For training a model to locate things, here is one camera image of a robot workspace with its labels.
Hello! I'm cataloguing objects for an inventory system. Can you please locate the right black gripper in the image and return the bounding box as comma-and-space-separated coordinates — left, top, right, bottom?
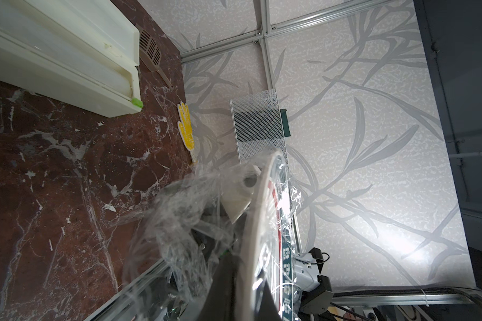
299, 275, 334, 315

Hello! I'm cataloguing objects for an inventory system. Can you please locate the brown slotted spatula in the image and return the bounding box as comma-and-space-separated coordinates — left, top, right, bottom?
135, 24, 174, 90

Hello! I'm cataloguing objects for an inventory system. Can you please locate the white plate green red rim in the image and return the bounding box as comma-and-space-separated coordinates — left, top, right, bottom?
234, 148, 295, 320

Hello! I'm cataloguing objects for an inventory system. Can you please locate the white wire mesh basket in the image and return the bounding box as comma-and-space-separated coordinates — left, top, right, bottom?
230, 89, 288, 163

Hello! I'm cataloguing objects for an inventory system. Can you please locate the dark green card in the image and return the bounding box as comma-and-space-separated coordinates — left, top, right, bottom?
280, 109, 291, 137

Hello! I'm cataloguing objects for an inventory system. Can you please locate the clear plastic wrap sheet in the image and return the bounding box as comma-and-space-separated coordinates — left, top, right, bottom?
123, 159, 299, 320

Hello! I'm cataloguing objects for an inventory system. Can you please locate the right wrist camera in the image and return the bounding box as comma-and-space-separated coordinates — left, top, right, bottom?
294, 247, 330, 292

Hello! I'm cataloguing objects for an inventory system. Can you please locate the yellow work glove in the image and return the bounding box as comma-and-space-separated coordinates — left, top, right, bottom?
178, 102, 195, 152

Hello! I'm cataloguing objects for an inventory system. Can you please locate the aluminium front rail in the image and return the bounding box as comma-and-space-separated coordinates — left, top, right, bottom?
86, 259, 177, 320

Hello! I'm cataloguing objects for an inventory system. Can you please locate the cream plastic wrap dispenser box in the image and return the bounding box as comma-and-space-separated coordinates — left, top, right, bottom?
0, 1, 143, 118

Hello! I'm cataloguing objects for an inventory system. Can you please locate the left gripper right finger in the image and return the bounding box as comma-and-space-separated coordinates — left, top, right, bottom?
261, 290, 281, 321

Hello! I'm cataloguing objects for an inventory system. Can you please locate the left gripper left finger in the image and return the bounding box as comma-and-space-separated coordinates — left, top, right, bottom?
197, 252, 238, 321

